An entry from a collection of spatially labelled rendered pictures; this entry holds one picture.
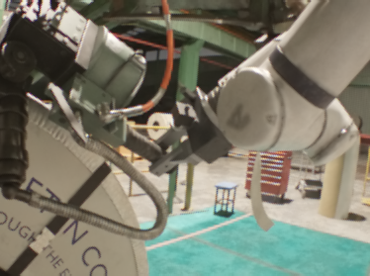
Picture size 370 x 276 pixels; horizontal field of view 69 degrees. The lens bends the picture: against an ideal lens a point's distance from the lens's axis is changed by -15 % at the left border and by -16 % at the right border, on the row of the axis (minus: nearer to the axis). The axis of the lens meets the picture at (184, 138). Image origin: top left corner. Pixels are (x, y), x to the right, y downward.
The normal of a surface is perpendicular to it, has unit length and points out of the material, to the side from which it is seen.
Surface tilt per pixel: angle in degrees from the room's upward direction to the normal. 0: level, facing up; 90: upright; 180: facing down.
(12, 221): 90
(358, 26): 118
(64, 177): 90
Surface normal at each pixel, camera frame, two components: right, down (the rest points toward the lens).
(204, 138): -0.62, -0.44
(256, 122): -0.73, 0.10
